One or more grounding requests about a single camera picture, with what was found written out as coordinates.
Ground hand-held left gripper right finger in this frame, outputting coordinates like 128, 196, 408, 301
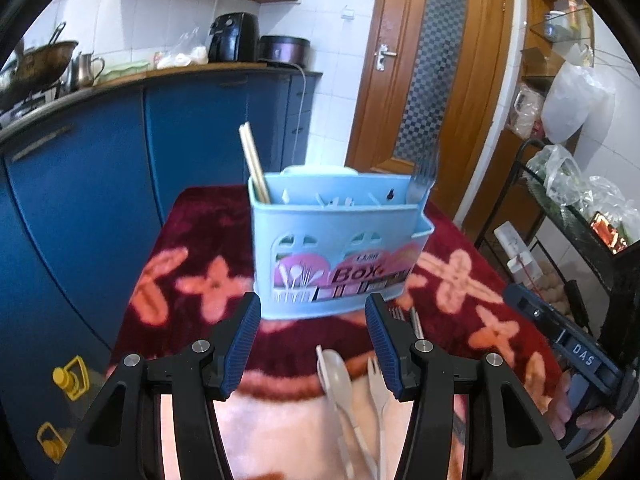
365, 292, 576, 480

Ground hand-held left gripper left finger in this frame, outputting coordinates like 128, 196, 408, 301
52, 290, 263, 480

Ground beige plastic fork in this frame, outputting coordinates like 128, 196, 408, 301
367, 355, 392, 480

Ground beige plastic spoon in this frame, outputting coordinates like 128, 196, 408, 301
316, 345, 378, 480

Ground light blue utensil box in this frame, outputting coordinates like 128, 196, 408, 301
248, 164, 435, 320

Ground wooden chopstick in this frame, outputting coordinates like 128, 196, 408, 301
238, 126, 268, 204
244, 122, 273, 202

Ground person's right hand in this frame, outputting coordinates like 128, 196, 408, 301
549, 375, 617, 453

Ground pile of eggs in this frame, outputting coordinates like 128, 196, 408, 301
542, 265, 576, 323

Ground red floral printed blanket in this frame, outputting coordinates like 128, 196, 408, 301
102, 185, 568, 480

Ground white power strip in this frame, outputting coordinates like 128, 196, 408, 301
494, 222, 543, 288

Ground black metal rack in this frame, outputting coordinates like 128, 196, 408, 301
472, 137, 640, 341

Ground clear plastic bag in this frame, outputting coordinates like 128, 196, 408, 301
575, 175, 640, 248
527, 144, 582, 206

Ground blue kitchen base cabinets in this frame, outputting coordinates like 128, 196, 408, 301
0, 69, 323, 480

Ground wooden door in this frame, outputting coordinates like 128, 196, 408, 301
345, 0, 516, 221

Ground white plastic bag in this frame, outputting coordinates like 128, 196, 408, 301
541, 60, 617, 144

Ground dark rice cooker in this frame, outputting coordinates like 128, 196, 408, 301
257, 35, 312, 68

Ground clear bag with white food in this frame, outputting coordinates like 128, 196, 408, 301
154, 27, 210, 70

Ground green tray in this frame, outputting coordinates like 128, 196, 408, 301
95, 60, 152, 84

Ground black air fryer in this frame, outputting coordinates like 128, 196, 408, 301
207, 12, 261, 64

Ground metal kettle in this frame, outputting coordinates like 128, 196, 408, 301
69, 52, 107, 90

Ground gas stove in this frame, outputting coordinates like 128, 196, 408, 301
0, 85, 66, 126

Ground large black wok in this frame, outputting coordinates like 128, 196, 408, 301
0, 21, 81, 111

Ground wooden shelf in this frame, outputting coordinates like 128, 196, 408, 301
520, 0, 598, 92

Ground red cable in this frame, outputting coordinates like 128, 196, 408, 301
517, 255, 551, 306

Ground white power cable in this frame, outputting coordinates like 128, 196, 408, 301
294, 64, 310, 167

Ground metal door handle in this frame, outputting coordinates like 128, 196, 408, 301
375, 42, 398, 72

